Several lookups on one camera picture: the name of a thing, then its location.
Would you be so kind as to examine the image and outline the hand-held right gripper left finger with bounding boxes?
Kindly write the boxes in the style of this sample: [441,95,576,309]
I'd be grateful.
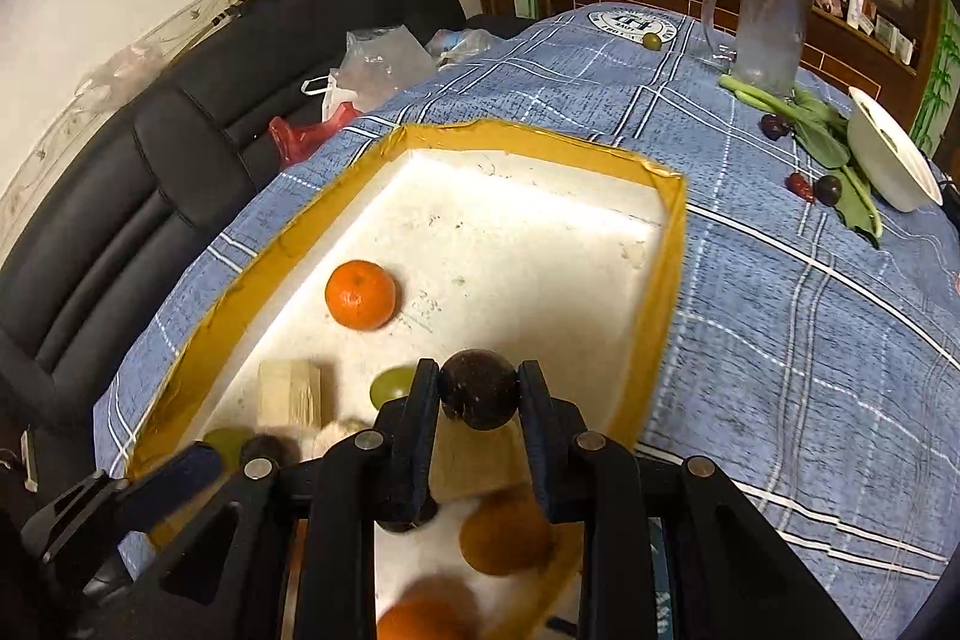
[79,357,442,640]

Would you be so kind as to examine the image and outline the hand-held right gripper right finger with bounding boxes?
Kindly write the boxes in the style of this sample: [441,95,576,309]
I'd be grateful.
[517,359,863,640]

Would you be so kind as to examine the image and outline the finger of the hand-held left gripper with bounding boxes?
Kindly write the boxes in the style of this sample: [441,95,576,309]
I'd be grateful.
[120,443,224,534]
[21,470,130,566]

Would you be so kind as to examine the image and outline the pale round fruit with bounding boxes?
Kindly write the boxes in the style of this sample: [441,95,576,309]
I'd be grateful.
[311,416,374,459]

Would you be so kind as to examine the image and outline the orange mandarin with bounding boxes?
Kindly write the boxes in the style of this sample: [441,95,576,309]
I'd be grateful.
[375,576,481,640]
[459,488,560,577]
[325,260,398,331]

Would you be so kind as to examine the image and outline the white foam tray yellow tape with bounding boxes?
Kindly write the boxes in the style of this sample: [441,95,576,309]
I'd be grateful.
[124,119,689,640]

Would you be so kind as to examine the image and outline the blue plaid tablecloth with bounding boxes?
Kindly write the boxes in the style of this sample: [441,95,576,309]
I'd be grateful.
[94,2,960,640]

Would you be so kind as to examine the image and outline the black leather sofa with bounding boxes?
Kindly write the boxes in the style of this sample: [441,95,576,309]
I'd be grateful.
[0,0,541,431]

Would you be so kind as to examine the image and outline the red plastic bag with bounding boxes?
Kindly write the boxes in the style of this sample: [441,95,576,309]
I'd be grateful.
[268,101,361,169]

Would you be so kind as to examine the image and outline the white plastic bag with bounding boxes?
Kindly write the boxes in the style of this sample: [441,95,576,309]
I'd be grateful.
[301,26,437,124]

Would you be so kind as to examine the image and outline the clear plastic bag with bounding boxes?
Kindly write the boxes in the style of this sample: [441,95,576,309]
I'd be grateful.
[426,26,500,67]

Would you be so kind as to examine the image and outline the green leafy vegetable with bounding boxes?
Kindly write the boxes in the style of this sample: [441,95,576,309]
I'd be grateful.
[718,74,886,247]

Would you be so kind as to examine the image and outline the white bowl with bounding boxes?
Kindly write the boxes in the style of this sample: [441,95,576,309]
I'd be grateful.
[847,86,944,214]

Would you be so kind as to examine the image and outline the clear glass mug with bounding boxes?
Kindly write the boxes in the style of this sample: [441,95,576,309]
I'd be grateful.
[701,0,815,100]

